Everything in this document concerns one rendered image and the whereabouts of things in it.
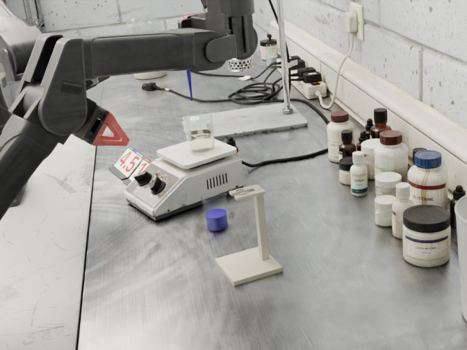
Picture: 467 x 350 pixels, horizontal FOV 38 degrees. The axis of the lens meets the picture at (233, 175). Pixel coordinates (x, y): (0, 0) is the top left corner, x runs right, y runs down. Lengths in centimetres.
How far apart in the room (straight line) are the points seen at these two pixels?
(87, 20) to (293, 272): 282
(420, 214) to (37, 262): 62
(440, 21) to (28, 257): 83
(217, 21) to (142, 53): 15
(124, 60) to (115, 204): 45
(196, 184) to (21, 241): 33
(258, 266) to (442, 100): 51
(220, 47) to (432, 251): 43
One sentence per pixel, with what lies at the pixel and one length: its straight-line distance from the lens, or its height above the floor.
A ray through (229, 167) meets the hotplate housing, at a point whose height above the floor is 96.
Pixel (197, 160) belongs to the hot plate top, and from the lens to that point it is 124.
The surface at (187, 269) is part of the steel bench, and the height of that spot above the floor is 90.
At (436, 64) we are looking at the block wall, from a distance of 133.
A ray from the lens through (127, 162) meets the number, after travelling 149.
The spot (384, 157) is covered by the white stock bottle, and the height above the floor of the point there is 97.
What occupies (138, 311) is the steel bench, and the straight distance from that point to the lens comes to 97.
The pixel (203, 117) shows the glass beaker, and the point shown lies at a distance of 129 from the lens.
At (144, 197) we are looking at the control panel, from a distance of 125.
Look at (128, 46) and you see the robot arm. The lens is 94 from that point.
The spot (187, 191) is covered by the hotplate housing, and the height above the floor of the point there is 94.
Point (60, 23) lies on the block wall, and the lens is 369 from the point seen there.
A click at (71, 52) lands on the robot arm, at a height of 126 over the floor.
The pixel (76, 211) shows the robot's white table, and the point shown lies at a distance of 133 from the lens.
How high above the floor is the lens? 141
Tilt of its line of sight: 22 degrees down
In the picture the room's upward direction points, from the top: 6 degrees counter-clockwise
